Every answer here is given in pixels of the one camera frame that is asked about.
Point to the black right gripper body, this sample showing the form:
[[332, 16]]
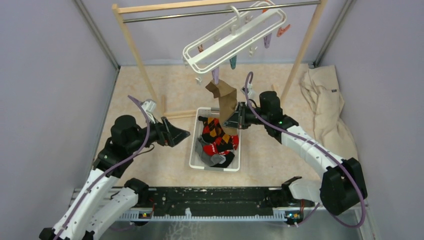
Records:
[[246, 117]]

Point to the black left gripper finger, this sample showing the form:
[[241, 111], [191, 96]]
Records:
[[172, 131], [175, 140]]

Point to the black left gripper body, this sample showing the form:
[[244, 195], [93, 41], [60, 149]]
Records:
[[156, 134]]

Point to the argyle red yellow sock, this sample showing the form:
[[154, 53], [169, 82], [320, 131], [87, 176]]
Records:
[[209, 124]]

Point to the tan brown sock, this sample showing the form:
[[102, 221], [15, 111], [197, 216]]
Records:
[[227, 100]]

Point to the red white patterned sock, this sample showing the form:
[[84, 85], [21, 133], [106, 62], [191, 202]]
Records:
[[219, 142]]

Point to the black blue sock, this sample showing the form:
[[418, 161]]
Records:
[[227, 159]]

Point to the grey sock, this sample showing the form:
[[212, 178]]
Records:
[[214, 160]]

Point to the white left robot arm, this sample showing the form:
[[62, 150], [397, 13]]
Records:
[[85, 219]]

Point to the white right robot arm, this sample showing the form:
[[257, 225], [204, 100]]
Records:
[[341, 185]]

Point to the white plastic basket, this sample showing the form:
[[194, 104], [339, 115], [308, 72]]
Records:
[[194, 160]]

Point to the purple plastic clothespin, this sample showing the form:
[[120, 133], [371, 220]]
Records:
[[267, 40], [215, 75]]

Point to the teal plastic clothespin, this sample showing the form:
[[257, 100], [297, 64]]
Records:
[[233, 62]]

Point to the beige cloth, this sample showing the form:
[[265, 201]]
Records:
[[320, 88]]

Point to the pink plastic clothespin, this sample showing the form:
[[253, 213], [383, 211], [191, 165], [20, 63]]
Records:
[[283, 30]]

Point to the metal hanging rod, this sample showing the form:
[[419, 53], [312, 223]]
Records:
[[224, 11]]

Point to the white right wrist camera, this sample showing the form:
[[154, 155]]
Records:
[[250, 91]]

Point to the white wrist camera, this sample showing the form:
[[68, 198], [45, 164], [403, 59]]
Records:
[[250, 91], [149, 107]]

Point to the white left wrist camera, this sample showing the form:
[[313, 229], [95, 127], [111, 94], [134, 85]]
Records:
[[149, 107]]

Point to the white clip hanger frame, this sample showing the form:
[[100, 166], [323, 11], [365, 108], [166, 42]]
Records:
[[233, 37]]

